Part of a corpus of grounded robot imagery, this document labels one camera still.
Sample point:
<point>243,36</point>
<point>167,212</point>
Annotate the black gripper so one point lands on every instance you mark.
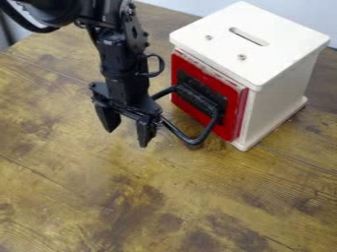
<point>121,96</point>

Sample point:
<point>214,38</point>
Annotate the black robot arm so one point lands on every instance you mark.
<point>93,15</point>

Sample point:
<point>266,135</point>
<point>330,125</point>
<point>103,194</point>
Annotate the white wooden box cabinet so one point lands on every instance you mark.
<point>252,58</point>

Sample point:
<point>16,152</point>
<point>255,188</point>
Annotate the red wooden drawer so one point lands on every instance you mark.
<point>215,80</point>

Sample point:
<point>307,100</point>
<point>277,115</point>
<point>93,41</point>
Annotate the black metal drawer handle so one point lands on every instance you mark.
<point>199,99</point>

